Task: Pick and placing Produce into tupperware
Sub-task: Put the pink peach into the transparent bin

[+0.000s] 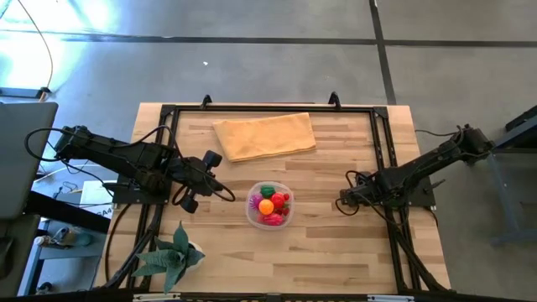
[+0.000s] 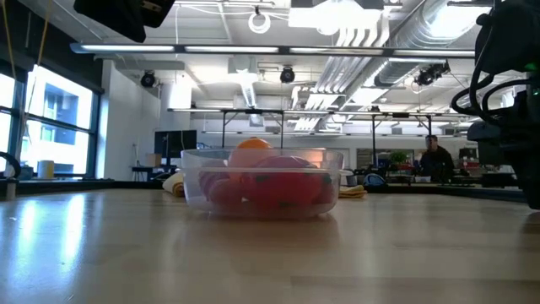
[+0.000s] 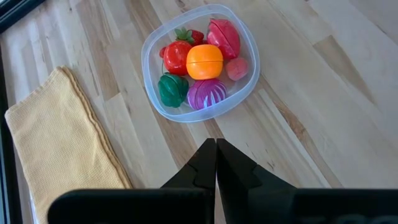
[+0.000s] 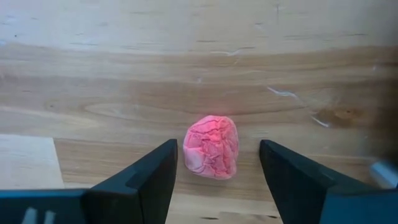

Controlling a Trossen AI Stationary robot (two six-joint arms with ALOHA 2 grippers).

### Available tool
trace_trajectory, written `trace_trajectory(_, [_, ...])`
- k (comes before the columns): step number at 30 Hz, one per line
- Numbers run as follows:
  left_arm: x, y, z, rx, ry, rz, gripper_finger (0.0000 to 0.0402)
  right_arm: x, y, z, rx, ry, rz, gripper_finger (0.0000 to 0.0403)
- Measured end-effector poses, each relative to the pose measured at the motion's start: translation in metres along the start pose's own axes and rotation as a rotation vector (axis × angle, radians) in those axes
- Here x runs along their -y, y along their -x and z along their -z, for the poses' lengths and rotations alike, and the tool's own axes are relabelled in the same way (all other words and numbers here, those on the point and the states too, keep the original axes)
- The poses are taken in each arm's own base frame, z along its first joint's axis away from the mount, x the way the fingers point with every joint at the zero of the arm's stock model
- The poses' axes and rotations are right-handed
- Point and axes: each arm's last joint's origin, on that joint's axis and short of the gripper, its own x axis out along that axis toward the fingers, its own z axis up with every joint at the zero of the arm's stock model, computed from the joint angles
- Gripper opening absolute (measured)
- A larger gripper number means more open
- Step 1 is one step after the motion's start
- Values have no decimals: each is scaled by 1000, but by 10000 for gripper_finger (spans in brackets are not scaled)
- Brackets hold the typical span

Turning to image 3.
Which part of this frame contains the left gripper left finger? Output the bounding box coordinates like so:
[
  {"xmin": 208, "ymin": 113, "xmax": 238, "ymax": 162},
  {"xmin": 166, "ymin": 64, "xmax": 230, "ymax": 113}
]
[{"xmin": 160, "ymin": 138, "xmax": 217, "ymax": 191}]

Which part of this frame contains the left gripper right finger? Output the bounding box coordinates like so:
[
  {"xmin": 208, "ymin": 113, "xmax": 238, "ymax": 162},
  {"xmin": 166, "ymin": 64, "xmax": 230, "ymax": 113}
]
[{"xmin": 216, "ymin": 138, "xmax": 298, "ymax": 191}]

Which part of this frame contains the pink spiky ball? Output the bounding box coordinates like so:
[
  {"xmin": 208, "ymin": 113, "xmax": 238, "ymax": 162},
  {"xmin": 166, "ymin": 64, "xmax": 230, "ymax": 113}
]
[{"xmin": 186, "ymin": 78, "xmax": 228, "ymax": 111}]

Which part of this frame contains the green toy bell pepper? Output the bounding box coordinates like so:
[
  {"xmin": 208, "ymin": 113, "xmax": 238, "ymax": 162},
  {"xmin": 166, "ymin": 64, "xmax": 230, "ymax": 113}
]
[{"xmin": 157, "ymin": 72, "xmax": 190, "ymax": 109}]

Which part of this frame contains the pink toy peach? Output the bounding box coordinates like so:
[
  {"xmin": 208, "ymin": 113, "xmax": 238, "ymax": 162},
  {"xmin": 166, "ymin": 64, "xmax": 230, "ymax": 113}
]
[{"xmin": 224, "ymin": 57, "xmax": 249, "ymax": 82}]

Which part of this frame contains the orange toy fruit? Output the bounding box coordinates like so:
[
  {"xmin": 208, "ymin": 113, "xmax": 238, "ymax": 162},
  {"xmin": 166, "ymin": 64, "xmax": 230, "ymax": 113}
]
[{"xmin": 185, "ymin": 44, "xmax": 224, "ymax": 81}]

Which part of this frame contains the clear plastic tupperware container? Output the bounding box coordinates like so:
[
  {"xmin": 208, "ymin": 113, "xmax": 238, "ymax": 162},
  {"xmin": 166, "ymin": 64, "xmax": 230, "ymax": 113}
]
[{"xmin": 141, "ymin": 3, "xmax": 261, "ymax": 123}]

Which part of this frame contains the red toy tomato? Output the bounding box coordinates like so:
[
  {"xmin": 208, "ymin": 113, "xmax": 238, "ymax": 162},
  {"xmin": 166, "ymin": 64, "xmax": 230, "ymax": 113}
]
[{"xmin": 163, "ymin": 40, "xmax": 193, "ymax": 77}]

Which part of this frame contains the red toy strawberry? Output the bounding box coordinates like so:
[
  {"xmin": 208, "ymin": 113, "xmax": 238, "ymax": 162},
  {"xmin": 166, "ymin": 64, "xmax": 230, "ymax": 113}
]
[{"xmin": 174, "ymin": 27, "xmax": 205, "ymax": 46}]

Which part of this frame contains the red toy dragon fruit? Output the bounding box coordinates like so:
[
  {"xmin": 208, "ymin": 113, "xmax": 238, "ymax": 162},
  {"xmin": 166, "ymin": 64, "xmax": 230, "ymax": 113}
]
[{"xmin": 206, "ymin": 18, "xmax": 242, "ymax": 62}]

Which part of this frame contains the yellow folded cloth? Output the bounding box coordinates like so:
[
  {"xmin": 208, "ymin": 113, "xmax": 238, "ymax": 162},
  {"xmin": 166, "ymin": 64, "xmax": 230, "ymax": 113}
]
[{"xmin": 4, "ymin": 65, "xmax": 133, "ymax": 224}]

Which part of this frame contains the black metal table frame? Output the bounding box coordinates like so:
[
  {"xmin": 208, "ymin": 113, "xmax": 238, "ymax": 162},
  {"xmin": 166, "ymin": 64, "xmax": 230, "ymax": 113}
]
[{"xmin": 0, "ymin": 0, "xmax": 46, "ymax": 224}]

